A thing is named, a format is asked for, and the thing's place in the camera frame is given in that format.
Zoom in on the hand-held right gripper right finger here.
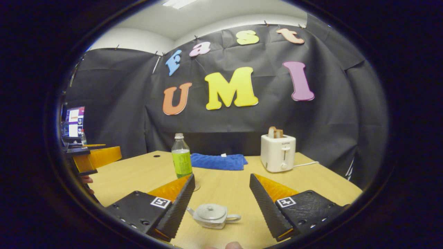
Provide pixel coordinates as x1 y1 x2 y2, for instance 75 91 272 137
249 173 350 242

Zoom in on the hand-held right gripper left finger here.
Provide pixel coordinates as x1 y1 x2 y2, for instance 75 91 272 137
106 174 196 242

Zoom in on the white teacup lid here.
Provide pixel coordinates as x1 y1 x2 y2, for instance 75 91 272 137
196 203 227 221

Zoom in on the white teacup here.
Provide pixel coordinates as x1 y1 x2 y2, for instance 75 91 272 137
187 203 242 230

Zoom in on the green label water bottle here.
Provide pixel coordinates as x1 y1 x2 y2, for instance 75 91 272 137
171 133 193 179

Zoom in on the computer monitor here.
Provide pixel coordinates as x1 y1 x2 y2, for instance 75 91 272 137
63 106 85 138

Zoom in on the black backdrop cloth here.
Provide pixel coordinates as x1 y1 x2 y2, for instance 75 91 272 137
64 14 388 190

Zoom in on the white toaster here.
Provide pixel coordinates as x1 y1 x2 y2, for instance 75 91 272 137
260 134 297 173

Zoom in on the blue folded cloth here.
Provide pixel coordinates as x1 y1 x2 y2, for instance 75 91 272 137
190 153 248 171

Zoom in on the ceiling light panel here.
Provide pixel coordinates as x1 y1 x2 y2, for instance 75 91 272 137
163 0 198 9

